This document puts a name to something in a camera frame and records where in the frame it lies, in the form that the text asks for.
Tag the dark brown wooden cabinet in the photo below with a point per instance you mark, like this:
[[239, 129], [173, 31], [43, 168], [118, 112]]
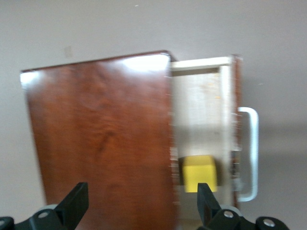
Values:
[[100, 124]]

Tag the yellow block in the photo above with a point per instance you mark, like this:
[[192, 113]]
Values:
[[199, 172]]

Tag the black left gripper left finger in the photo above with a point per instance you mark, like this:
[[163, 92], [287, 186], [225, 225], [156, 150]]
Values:
[[72, 208]]

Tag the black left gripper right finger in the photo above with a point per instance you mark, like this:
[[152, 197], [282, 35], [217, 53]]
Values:
[[207, 206]]

